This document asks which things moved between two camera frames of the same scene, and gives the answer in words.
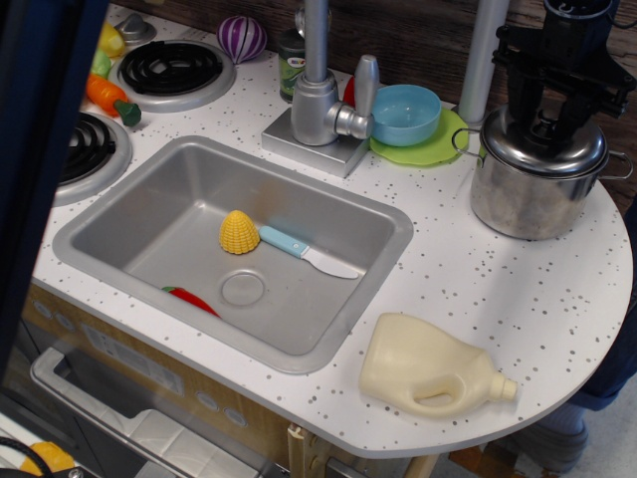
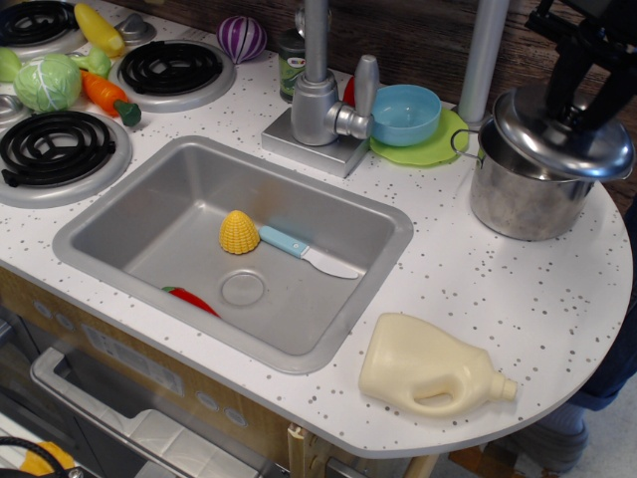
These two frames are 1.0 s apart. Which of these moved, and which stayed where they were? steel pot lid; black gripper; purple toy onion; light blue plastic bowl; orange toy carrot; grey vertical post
Moved: black gripper; steel pot lid
Stayed: purple toy onion; orange toy carrot; grey vertical post; light blue plastic bowl
